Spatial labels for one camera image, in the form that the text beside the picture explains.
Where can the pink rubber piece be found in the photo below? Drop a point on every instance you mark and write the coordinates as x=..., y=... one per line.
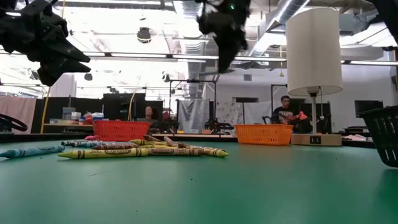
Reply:
x=90, y=137

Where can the white lamp shade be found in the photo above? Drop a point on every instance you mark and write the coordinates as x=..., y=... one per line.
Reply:
x=314, y=49

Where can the black monitor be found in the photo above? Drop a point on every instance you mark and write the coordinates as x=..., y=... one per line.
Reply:
x=368, y=107

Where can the black background robot arm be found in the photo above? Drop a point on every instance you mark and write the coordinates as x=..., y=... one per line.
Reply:
x=219, y=126
x=166, y=127

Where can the white cloth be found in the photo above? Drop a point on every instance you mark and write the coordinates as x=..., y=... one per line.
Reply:
x=258, y=112

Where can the floral cloth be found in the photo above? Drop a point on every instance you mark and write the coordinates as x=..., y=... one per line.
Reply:
x=230, y=112

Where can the blue Crayola crayon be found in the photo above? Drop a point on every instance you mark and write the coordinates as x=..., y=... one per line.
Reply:
x=74, y=143
x=102, y=144
x=31, y=152

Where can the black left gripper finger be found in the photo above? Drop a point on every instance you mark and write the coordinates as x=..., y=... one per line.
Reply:
x=65, y=53
x=56, y=73

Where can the black metal frame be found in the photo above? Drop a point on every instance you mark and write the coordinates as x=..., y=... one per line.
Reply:
x=192, y=81
x=272, y=102

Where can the person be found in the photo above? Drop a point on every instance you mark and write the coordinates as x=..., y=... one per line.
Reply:
x=150, y=113
x=281, y=115

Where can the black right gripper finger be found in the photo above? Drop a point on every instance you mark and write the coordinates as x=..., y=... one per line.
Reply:
x=231, y=51
x=219, y=49

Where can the black ceiling lamp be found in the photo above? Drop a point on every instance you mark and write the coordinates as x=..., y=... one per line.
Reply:
x=165, y=77
x=88, y=76
x=144, y=35

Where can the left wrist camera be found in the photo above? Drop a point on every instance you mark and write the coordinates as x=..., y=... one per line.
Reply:
x=38, y=7

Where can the clear plastic bin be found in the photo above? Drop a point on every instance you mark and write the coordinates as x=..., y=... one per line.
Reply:
x=69, y=113

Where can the pink cloth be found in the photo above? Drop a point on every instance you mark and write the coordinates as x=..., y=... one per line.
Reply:
x=18, y=107

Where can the black partition panel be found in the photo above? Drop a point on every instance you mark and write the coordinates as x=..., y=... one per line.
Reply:
x=115, y=105

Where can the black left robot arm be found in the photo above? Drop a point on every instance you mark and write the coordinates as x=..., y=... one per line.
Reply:
x=6, y=3

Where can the black curtain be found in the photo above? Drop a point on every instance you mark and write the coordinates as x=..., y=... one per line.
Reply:
x=56, y=104

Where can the pink paper sheet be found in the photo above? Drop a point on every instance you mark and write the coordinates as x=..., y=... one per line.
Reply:
x=356, y=137

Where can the yellow-green Crayola crayon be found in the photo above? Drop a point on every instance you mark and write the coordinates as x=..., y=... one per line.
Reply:
x=102, y=152

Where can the metal lamp stem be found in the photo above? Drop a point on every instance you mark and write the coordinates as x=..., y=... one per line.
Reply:
x=314, y=112

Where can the silver air duct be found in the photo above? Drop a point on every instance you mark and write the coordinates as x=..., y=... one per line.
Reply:
x=287, y=12

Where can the black plastic basket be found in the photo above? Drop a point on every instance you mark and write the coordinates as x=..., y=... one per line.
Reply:
x=382, y=133

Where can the red desk lamp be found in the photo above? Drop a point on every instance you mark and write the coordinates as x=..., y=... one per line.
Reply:
x=302, y=116

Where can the wooden lamp base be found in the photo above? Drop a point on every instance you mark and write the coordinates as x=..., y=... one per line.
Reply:
x=298, y=140

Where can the red plastic basket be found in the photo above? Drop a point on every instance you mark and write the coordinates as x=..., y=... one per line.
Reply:
x=121, y=130

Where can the orange plastic basket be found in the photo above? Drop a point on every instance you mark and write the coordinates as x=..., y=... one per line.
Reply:
x=264, y=134

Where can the grey cloth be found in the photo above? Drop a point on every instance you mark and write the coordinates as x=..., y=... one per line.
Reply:
x=192, y=115

